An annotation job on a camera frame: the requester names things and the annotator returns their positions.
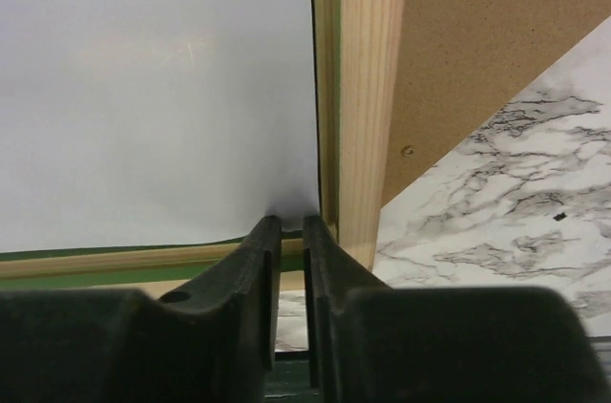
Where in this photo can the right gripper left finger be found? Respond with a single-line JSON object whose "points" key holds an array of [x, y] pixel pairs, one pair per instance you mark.
{"points": [[211, 339]]}

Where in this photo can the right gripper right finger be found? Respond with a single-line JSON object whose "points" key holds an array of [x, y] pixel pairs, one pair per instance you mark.
{"points": [[369, 342]]}

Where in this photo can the sunset photo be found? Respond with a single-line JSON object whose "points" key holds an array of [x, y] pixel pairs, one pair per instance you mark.
{"points": [[140, 122]]}

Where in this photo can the brown cardboard backing board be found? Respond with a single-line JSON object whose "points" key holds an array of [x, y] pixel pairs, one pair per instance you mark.
{"points": [[461, 60]]}

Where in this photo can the green wooden picture frame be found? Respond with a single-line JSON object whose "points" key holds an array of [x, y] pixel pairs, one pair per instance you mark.
{"points": [[357, 47]]}

